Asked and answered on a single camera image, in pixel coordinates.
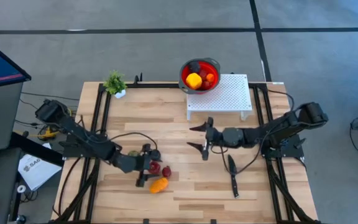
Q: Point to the yellow toy pepper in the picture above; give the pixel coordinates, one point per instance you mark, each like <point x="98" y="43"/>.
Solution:
<point x="194" y="81"/>

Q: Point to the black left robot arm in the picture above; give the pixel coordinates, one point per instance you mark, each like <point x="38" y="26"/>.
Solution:
<point x="82" y="137"/>

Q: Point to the dark purple toy cabbage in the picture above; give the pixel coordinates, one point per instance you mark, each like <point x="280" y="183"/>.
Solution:
<point x="194" y="67"/>

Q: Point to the small orange toy tangerine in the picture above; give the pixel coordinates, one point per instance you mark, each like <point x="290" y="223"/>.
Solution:
<point x="210" y="77"/>

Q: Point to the large orange toy fruit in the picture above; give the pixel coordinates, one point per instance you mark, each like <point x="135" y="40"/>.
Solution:
<point x="158" y="185"/>

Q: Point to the small red toy plum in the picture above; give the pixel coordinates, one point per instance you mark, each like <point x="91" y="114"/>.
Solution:
<point x="166" y="171"/>

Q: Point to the small potted green plant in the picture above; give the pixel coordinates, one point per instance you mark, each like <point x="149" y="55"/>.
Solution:
<point x="115" y="84"/>

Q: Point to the black aluminium table frame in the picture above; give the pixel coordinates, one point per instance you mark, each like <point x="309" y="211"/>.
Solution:
<point x="102" y="102"/>

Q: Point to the black side desk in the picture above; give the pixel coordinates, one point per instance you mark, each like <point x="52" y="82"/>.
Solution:
<point x="2" y="193"/>

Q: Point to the black table clamp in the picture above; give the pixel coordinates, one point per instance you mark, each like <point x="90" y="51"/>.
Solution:
<point x="138" y="79"/>

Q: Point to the white paper booklet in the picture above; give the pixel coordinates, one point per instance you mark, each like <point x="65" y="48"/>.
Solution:
<point x="37" y="171"/>

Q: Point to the red collapsible colander bowl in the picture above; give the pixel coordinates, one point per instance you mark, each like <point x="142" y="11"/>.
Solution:
<point x="183" y="85"/>

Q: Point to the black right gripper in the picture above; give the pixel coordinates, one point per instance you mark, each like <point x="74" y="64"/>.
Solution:
<point x="213" y="137"/>

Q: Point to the white perforated riser shelf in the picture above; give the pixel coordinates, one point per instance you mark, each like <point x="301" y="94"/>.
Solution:
<point x="228" y="96"/>

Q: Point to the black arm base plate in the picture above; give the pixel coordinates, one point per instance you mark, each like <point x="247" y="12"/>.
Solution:
<point x="292" y="152"/>
<point x="68" y="152"/>

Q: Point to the black kitchen knife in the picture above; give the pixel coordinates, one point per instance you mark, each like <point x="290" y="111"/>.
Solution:
<point x="232" y="169"/>

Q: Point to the large dark red toy fruit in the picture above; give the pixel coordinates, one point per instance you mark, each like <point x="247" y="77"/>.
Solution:
<point x="154" y="167"/>

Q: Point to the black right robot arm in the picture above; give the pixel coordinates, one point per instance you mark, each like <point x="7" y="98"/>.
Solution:
<point x="275" y="130"/>

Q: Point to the small red toy fruit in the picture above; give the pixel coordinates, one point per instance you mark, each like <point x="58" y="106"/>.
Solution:
<point x="206" y="85"/>
<point x="202" y="73"/>

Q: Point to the dark green toy avocado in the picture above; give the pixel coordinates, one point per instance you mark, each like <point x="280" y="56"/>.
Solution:
<point x="133" y="153"/>

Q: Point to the white tape roll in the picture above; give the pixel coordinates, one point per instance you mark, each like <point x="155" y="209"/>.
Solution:
<point x="21" y="188"/>

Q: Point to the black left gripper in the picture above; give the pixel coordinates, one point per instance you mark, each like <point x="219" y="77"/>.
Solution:
<point x="141" y="163"/>

